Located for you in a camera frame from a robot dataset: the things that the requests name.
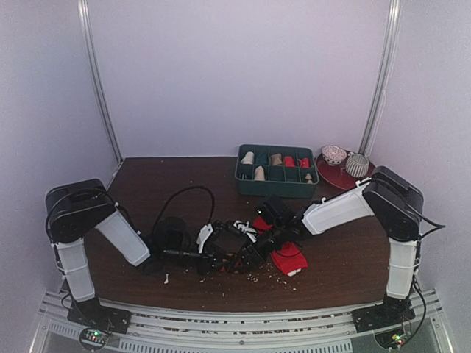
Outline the red plate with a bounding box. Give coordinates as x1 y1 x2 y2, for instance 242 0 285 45
316 154 358 190

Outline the red rolled sock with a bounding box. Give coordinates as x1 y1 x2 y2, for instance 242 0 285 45
283 156 297 168

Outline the aluminium front rail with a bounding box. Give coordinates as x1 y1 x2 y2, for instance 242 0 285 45
31 290 453 353

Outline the red patterned bowl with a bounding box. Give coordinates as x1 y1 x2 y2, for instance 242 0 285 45
322 145 347 166

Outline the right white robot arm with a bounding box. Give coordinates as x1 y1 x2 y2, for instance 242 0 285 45
238 166 444 325

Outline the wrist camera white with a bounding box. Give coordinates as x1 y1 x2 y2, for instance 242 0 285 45
233 220 258 243
196 224 213 254

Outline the striped ceramic cup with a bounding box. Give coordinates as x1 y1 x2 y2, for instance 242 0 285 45
345 153 369 179

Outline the right aluminium frame post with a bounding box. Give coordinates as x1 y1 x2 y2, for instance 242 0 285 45
358 0 402 158

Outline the beige rolled sock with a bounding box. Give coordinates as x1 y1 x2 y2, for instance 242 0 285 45
241 151 255 165

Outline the green divided organizer box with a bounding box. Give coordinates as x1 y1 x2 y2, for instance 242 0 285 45
234 144 319 199

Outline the red sock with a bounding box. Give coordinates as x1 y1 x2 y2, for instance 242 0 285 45
283 156 297 168
253 217 308 277

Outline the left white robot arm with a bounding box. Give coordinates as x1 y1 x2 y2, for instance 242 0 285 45
45 179 236 327

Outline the black argyle sock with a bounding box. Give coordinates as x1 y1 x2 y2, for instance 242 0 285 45
220 253 241 274

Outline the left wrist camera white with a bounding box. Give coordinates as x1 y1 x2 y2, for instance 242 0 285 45
196 224 213 254

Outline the black braided cable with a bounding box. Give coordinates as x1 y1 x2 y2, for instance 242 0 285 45
152 186 216 236

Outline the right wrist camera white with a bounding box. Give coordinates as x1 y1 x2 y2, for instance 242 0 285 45
233 220 258 243

